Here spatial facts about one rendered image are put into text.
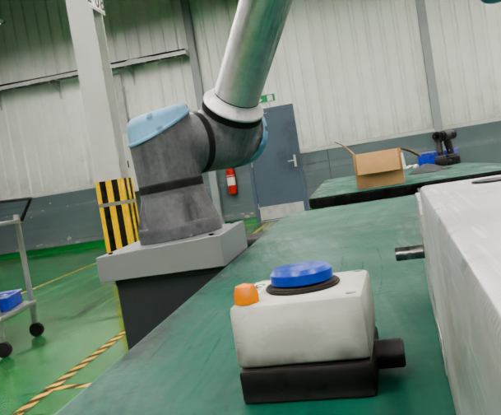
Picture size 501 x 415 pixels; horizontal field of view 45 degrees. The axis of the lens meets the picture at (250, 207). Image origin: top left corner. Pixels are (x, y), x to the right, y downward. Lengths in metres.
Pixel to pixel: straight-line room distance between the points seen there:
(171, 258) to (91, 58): 6.08
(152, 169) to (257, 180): 10.54
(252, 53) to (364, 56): 10.57
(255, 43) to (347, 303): 0.76
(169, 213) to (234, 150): 0.18
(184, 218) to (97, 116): 5.91
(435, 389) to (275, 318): 0.10
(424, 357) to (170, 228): 0.68
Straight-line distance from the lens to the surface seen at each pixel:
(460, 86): 11.69
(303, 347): 0.37
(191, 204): 1.06
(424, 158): 4.09
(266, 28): 1.05
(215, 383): 0.43
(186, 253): 0.98
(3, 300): 4.50
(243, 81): 1.09
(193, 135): 1.09
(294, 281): 0.38
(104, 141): 6.88
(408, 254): 0.54
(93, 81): 6.97
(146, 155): 1.07
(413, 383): 0.39
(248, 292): 0.37
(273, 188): 11.55
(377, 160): 2.64
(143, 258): 1.01
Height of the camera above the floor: 0.92
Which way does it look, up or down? 3 degrees down
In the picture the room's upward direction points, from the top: 9 degrees counter-clockwise
